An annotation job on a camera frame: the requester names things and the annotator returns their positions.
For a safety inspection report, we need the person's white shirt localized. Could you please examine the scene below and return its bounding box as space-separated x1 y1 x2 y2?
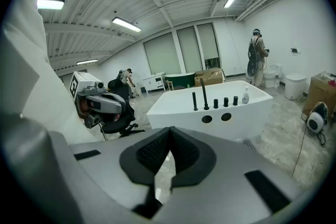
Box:
0 0 106 145

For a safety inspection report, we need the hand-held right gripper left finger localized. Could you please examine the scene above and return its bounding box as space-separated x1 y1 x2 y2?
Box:
69 126 171 220

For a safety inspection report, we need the open brown cardboard box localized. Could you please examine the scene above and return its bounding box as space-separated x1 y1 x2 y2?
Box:
301 72 336 116

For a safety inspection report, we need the grey perforated rubber mat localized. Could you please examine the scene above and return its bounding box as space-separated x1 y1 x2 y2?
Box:
243 138 257 152

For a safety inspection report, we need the black heater cable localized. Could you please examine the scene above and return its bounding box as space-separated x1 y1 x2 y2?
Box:
290 123 308 177

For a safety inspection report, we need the black office chair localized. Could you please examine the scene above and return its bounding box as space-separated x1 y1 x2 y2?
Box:
101 78 145 138

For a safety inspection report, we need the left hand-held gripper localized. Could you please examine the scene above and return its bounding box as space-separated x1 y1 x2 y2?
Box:
69 71 127 129

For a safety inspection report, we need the large brown cardboard box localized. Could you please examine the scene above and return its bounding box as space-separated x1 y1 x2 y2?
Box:
194 67 225 87

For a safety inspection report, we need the white rectangular bathtub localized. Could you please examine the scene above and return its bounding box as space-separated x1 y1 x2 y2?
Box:
146 80 274 142

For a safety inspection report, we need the dark green bathtub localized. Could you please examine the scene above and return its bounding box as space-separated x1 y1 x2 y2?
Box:
164 72 196 90

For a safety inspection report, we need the white pump bottle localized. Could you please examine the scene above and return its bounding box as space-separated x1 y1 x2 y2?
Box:
241 86 250 105

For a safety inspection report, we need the tall black faucet spout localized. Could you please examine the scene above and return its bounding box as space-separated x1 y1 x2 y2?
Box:
199 78 210 111

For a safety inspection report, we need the white vanity cabinet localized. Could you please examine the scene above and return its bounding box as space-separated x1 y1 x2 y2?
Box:
142 72 167 94

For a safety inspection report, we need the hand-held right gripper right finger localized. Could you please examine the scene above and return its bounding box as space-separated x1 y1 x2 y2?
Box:
152 126 303 224

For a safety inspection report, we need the white round fan heater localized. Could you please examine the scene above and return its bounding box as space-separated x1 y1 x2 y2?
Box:
306 101 329 135

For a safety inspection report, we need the white toilet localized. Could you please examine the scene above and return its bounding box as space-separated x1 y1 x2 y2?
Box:
285 73 308 101
262 64 283 89

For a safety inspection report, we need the grey window blind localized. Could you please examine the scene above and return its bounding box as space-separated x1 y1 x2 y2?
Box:
142 32 182 76
176 26 203 74
196 23 221 60

